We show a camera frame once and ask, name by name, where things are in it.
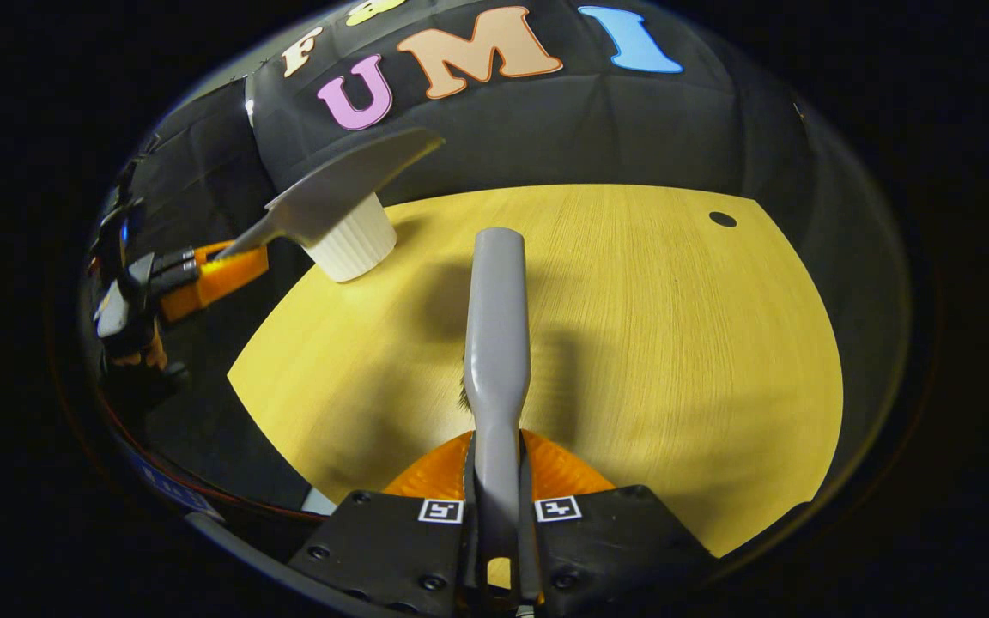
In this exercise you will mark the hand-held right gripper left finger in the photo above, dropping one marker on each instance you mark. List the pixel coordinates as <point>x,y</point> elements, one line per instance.
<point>383,549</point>

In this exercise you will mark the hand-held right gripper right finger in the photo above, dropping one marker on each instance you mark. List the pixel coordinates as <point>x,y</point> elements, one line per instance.
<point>623,549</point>

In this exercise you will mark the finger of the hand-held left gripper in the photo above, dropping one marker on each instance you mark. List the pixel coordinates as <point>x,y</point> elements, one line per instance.
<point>224,273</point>

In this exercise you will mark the white ribbed garbage bin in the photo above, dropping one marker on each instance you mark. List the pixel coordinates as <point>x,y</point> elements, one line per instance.
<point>357,245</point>

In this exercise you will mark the grey plastic dustpan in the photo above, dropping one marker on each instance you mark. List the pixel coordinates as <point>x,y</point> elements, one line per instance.
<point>340,184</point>

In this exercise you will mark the small grey broom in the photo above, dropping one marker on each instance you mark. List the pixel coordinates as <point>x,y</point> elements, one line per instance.
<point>497,326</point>

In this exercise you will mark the wooden desktop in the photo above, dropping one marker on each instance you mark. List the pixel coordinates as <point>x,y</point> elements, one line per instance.
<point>675,343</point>

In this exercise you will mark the black round desk grommet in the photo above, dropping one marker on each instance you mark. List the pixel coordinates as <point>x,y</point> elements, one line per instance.
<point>722,219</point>

